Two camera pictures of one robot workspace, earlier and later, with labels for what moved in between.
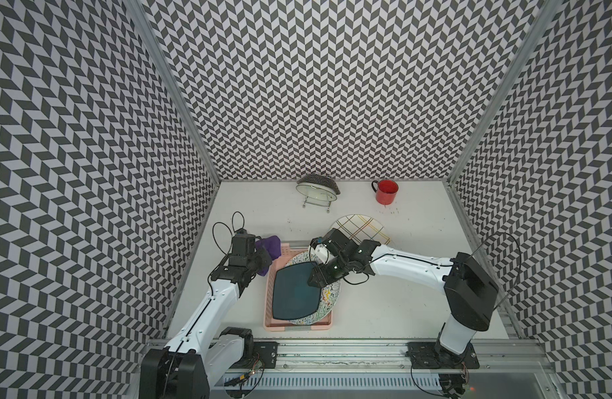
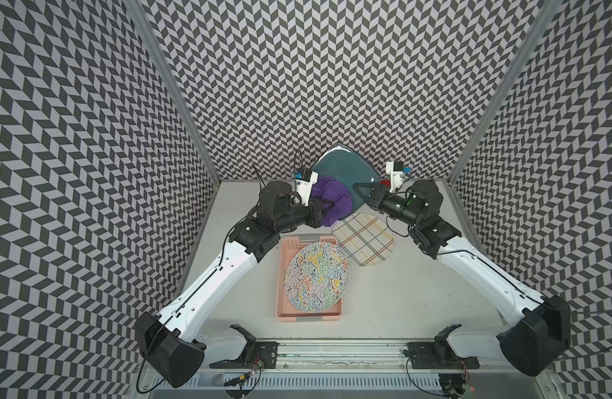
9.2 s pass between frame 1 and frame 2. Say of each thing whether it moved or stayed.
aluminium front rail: stayed
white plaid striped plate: stayed
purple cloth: moved
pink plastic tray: moved
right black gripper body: moved
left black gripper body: moved
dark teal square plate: moved
